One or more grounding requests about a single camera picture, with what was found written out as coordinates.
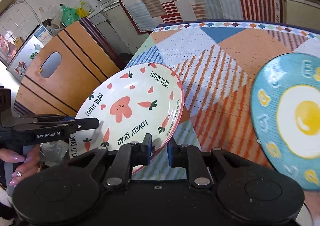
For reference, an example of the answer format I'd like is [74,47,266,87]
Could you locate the white lovely bear plate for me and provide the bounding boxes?
[69,63,184,159]

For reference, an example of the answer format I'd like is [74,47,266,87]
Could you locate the small silver fridge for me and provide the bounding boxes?
[7,24,53,82]

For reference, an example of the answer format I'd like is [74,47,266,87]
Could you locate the cream base cabinet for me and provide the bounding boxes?
[282,0,320,31]

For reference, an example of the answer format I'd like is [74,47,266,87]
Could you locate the blue fried egg plate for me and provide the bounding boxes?
[249,52,319,191]

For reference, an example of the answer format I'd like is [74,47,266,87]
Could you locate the wooden chair back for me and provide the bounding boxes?
[13,17,126,116]

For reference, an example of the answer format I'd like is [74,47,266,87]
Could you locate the colourful patchwork tablecloth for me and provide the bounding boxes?
[129,22,319,166]

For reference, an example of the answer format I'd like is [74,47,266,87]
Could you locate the green plastic bag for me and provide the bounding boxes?
[60,4,80,26]

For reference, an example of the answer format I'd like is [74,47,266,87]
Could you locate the left hand purple nails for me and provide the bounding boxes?
[1,145,40,187]

